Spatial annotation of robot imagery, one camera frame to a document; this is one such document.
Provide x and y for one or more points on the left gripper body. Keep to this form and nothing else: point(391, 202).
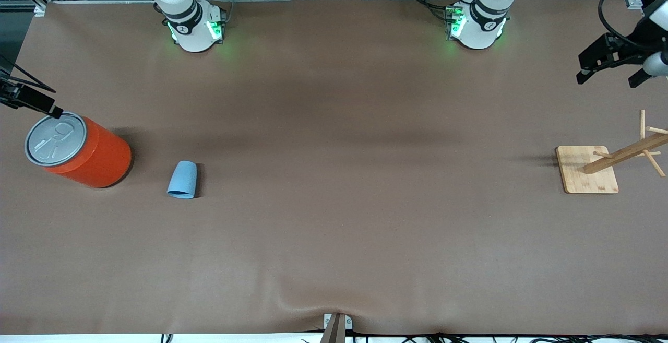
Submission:
point(640, 39)

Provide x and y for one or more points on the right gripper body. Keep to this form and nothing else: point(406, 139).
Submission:
point(21, 97)

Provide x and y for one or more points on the blue plastic cup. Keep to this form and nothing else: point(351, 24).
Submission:
point(182, 178)

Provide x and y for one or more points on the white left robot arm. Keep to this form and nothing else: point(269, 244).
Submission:
point(482, 24)

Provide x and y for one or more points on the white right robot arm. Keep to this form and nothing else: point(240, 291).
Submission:
point(193, 24)

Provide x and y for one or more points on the orange can with grey lid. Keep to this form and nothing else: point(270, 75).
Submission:
point(88, 157)

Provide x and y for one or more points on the wooden mug tree stand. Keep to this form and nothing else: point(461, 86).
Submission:
point(587, 170)

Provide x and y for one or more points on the brown table cover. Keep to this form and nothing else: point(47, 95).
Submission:
point(334, 176)

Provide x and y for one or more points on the grey metal camera bracket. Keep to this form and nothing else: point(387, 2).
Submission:
point(335, 330)

